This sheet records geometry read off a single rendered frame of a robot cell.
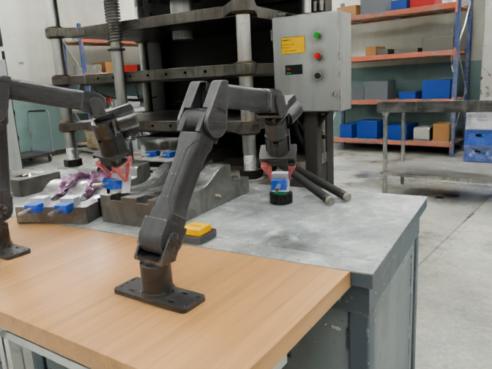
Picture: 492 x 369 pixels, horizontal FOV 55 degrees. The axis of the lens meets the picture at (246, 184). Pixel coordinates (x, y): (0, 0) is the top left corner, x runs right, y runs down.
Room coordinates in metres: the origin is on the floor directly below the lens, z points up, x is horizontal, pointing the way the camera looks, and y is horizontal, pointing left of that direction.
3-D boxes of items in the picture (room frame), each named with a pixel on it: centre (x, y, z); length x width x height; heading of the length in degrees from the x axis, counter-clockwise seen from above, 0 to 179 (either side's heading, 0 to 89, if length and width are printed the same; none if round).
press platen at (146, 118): (2.65, 0.28, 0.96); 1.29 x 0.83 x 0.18; 60
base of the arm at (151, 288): (0.89, 0.19, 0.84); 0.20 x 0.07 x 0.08; 56
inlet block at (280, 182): (1.28, -0.09, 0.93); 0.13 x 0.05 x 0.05; 170
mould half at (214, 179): (1.59, 0.23, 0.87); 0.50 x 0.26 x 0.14; 150
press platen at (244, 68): (2.65, 0.28, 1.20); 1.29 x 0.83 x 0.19; 60
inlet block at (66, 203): (1.42, 0.58, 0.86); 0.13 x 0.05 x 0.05; 167
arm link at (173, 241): (0.90, 0.19, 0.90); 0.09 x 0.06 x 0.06; 51
